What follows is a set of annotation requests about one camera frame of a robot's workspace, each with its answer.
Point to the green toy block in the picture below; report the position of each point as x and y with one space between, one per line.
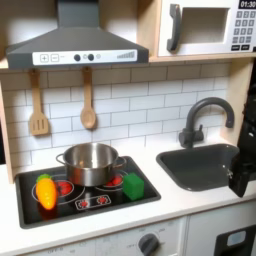
133 186

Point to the dark grey sink basin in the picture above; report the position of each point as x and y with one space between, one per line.
196 166

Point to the black toy tap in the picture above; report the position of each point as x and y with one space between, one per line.
200 123

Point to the black oven knob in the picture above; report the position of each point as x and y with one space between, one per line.
148 244

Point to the white toy microwave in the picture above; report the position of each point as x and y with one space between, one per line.
206 26

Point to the steel pot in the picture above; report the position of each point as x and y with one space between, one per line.
90 163

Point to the black toy stove top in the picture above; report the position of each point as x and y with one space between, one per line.
86 200

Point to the wooden spoon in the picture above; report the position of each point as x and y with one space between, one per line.
88 106

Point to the orange toy carrot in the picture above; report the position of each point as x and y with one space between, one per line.
46 193

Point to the grey range hood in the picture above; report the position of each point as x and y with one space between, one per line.
76 46

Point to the wooden slotted spatula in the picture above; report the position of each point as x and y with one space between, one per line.
37 113

